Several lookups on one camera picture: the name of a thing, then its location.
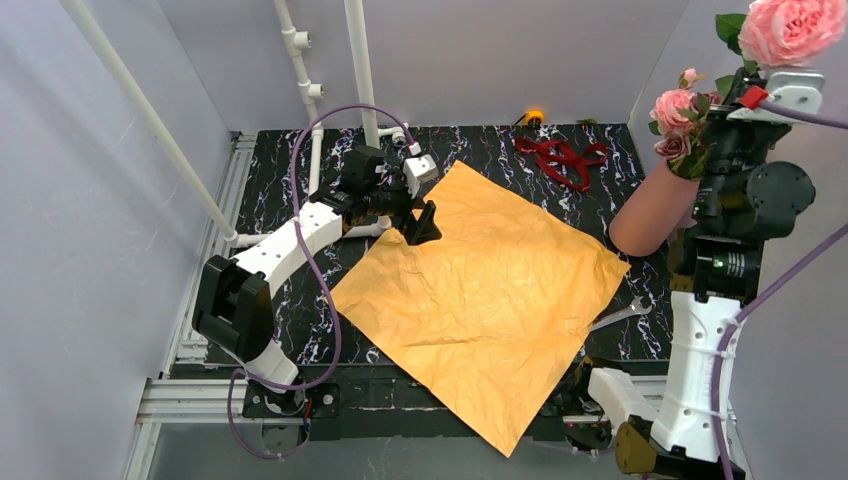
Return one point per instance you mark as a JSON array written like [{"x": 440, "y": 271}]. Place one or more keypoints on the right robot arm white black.
[{"x": 715, "y": 269}]

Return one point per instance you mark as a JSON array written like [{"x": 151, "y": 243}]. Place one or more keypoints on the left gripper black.
[{"x": 403, "y": 206}]

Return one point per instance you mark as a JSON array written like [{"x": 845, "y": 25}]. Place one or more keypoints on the silver wrench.
[{"x": 637, "y": 307}]

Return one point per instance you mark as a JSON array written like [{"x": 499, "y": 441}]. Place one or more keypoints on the orange wrapping paper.
[{"x": 490, "y": 316}]

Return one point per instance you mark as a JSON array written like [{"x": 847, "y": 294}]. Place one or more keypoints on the dark red ribbon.
[{"x": 553, "y": 156}]

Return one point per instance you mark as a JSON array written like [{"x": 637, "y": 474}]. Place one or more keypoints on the yellow round button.
[{"x": 532, "y": 118}]

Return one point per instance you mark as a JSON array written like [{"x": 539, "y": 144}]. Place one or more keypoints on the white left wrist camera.
[{"x": 418, "y": 169}]

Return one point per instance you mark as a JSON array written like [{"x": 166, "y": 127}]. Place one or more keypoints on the white PVC pipe frame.
[{"x": 295, "y": 43}]

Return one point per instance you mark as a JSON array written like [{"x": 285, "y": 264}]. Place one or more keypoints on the pink cylindrical vase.
[{"x": 660, "y": 205}]

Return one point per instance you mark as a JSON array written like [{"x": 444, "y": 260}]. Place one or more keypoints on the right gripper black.
[{"x": 722, "y": 150}]

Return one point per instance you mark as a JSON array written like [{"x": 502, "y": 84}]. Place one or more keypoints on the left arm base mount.
[{"x": 301, "y": 406}]

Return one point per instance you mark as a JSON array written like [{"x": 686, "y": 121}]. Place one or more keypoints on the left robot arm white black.
[{"x": 233, "y": 309}]

